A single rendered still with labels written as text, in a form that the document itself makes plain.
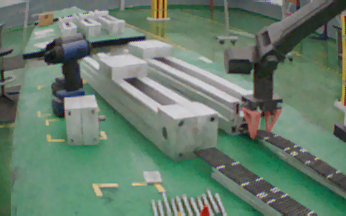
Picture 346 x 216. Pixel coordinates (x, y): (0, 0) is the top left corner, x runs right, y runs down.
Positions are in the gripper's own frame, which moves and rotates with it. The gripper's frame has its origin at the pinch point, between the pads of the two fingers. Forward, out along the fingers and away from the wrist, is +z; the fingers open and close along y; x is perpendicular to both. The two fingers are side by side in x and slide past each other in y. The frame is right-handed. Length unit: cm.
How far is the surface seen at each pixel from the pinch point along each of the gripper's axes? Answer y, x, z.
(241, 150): 7.2, 2.2, 2.3
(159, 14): -374, -961, 63
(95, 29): -11, -203, -4
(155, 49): 1, -65, -9
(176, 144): 23.1, 1.0, -1.6
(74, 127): 42.5, -14.8, -2.4
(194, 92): 4.6, -27.8, -3.5
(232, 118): 4.1, -8.2, -1.9
